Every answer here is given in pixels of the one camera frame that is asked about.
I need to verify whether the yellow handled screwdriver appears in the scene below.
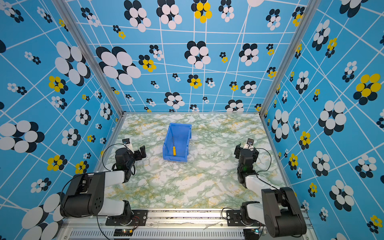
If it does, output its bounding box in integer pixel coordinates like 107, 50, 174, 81
172, 135, 177, 157

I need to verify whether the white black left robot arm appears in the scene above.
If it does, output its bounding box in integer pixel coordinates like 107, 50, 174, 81
60, 146, 147, 227

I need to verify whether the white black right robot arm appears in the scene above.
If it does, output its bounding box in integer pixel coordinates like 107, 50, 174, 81
234, 142, 307, 238

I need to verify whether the blue plastic bin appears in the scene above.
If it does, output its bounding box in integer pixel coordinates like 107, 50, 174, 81
163, 123, 192, 163

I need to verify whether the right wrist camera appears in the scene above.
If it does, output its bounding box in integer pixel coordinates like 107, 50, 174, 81
244, 138, 255, 151

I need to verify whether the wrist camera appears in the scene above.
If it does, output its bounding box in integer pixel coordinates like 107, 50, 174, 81
122, 138, 134, 153
244, 138, 255, 151

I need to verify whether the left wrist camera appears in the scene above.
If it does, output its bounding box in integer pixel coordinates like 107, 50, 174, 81
122, 138, 134, 153

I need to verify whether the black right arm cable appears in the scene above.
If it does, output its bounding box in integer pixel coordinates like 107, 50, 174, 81
221, 146, 304, 238

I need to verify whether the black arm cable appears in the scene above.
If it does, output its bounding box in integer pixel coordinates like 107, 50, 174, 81
221, 146, 304, 238
59, 143, 136, 240

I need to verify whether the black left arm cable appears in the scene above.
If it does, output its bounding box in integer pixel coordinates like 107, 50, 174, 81
59, 143, 136, 240

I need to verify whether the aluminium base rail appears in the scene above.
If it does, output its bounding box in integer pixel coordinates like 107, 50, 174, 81
56, 208, 317, 240

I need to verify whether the aluminium frame post right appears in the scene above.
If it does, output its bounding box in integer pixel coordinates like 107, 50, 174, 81
260, 0, 321, 117

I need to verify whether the aluminium frame post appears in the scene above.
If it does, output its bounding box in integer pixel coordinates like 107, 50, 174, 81
260, 0, 321, 117
52, 1, 124, 118

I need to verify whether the aluminium frame post left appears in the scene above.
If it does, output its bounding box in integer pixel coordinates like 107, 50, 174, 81
52, 1, 124, 118

